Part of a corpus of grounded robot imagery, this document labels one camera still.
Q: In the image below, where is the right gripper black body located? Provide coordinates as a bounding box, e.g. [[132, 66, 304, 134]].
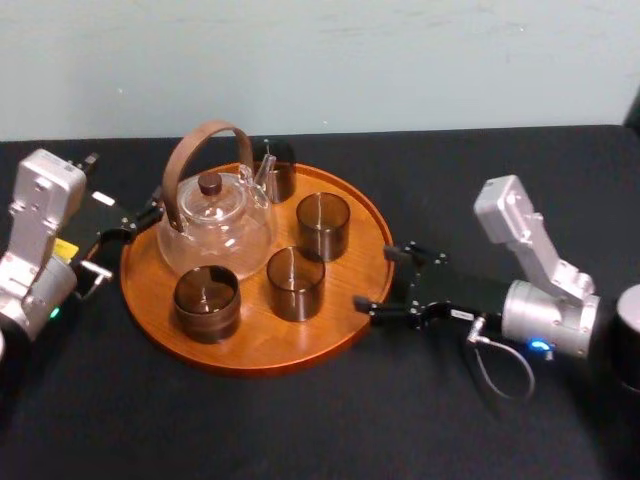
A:
[[410, 263, 510, 325]]

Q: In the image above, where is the glass teapot with brown handle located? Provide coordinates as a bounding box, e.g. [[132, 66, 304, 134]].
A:
[[155, 118, 279, 282]]

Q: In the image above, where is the black table cloth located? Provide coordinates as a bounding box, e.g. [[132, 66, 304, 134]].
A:
[[0, 123, 640, 480]]

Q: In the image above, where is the round wooden tray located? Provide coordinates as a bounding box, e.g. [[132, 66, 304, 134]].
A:
[[118, 160, 396, 379]]

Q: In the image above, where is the smoky brown drinking glass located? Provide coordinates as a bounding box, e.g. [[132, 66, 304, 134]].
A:
[[295, 191, 351, 263], [252, 139, 298, 204], [172, 264, 242, 345], [265, 245, 327, 323]]

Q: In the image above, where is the right wrist thin dark cable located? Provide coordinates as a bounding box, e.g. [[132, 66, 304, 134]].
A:
[[462, 322, 537, 402]]

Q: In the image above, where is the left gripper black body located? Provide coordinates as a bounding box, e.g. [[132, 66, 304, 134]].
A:
[[54, 185, 137, 269]]

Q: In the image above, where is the glass teapot lid brown knob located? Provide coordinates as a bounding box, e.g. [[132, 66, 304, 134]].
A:
[[178, 172, 247, 222]]

